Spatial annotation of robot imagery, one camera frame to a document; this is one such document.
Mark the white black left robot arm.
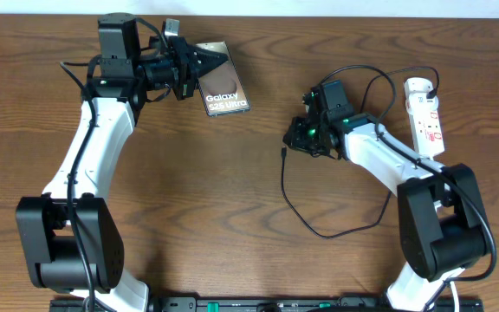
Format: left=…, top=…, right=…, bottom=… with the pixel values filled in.
left=16, top=13, right=228, bottom=311

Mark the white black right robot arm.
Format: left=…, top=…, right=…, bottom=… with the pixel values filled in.
left=282, top=81, right=497, bottom=311

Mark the white USB charger adapter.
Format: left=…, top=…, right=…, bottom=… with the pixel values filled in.
left=405, top=92, right=439, bottom=116

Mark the white power strip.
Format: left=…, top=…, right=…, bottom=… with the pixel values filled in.
left=402, top=77, right=445, bottom=159

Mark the black USB charging cable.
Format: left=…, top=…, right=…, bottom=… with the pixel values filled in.
left=280, top=65, right=441, bottom=240

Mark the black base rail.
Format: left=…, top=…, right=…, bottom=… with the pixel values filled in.
left=49, top=296, right=484, bottom=312

